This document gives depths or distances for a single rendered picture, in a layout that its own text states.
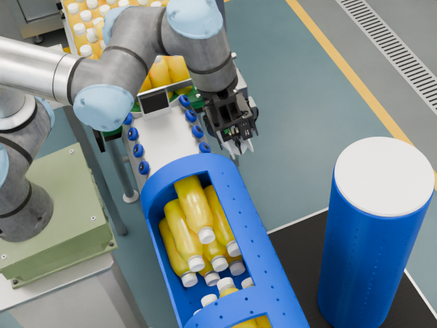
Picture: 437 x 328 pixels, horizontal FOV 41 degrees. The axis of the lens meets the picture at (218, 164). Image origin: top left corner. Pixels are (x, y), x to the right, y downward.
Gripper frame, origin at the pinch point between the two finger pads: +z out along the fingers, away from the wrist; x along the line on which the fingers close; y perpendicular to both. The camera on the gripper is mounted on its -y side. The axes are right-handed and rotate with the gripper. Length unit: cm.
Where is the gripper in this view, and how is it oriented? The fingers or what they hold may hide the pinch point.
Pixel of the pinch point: (238, 146)
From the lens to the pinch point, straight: 112.3
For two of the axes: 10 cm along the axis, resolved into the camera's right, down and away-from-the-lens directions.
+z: 2.5, 6.2, 7.5
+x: 9.3, -3.7, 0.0
